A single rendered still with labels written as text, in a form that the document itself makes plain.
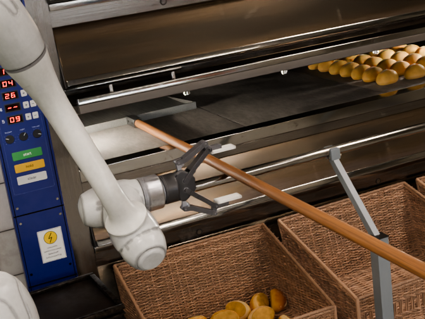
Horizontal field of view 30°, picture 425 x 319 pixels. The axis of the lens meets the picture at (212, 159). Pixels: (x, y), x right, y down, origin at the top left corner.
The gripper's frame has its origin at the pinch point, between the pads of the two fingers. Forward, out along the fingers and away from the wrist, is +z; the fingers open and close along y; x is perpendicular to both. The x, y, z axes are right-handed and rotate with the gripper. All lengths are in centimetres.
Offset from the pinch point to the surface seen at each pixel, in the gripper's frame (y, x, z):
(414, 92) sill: 6, -53, 100
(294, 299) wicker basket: 60, -32, 31
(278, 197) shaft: 4.5, 15.2, 4.8
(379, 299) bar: 48, 5, 39
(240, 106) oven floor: 6, -90, 46
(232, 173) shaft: 4.3, -10.8, 4.6
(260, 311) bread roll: 59, -31, 17
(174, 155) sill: 8, -55, 4
